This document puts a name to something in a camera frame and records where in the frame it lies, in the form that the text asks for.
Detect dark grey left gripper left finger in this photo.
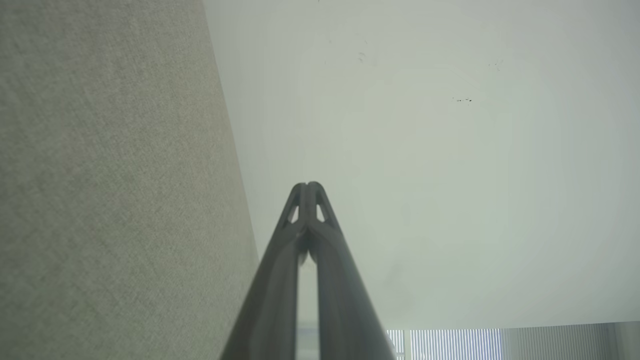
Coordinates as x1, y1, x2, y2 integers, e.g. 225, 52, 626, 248
220, 182, 308, 360

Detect grey fabric table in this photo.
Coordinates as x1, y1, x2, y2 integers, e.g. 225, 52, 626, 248
0, 0, 261, 360

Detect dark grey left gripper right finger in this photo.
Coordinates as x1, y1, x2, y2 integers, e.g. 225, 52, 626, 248
307, 181, 396, 360

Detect white vertical window blinds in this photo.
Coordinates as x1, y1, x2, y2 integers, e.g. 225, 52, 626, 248
387, 322, 640, 360

